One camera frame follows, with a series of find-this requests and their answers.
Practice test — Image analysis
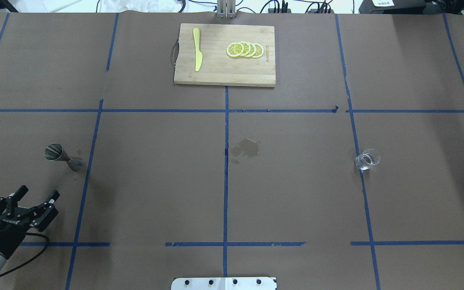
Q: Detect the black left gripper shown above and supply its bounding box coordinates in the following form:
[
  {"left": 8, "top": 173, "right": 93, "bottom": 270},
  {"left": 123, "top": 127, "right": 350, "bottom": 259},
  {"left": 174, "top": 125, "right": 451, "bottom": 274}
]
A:
[{"left": 0, "top": 185, "right": 60, "bottom": 255}]

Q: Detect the steel double jigger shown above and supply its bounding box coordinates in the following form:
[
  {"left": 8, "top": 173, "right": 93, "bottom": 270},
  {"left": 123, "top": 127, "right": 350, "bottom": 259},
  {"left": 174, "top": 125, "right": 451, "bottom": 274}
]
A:
[{"left": 44, "top": 143, "right": 85, "bottom": 172}]

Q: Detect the clear glass cup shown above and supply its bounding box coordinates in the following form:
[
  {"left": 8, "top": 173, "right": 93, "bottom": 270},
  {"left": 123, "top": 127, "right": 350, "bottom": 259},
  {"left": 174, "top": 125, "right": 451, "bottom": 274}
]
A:
[{"left": 354, "top": 149, "right": 381, "bottom": 171}]

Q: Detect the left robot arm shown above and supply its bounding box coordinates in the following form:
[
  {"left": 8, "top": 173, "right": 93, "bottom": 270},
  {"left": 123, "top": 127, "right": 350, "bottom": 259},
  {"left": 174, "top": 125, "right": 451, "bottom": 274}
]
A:
[{"left": 0, "top": 185, "right": 60, "bottom": 278}]

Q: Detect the yellow plastic knife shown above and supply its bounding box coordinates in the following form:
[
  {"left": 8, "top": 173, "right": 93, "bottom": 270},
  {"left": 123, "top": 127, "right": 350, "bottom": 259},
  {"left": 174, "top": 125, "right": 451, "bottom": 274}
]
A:
[{"left": 192, "top": 27, "right": 203, "bottom": 72}]

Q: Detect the bamboo cutting board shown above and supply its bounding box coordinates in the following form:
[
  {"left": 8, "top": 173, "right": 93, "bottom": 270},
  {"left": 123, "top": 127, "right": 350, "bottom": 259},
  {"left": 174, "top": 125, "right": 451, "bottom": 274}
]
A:
[{"left": 174, "top": 23, "right": 276, "bottom": 87}]

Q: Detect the rear lemon slice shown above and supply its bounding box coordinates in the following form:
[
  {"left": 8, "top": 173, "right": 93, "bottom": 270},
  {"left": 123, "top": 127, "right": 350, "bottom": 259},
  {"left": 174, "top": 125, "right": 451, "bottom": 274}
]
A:
[{"left": 251, "top": 43, "right": 265, "bottom": 59}]

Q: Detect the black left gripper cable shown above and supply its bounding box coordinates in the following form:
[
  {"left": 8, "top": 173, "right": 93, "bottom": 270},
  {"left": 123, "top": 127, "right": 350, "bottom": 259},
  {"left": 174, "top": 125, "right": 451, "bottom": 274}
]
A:
[{"left": 0, "top": 232, "right": 50, "bottom": 282}]

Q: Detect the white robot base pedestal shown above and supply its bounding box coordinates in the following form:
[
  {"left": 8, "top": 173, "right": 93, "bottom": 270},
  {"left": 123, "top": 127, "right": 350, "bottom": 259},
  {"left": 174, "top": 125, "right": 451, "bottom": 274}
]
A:
[{"left": 171, "top": 277, "right": 278, "bottom": 290}]

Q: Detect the aluminium frame post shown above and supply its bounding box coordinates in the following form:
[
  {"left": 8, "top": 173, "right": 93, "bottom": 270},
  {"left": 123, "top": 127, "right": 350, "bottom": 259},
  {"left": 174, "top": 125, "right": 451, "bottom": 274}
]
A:
[{"left": 216, "top": 0, "right": 237, "bottom": 19}]

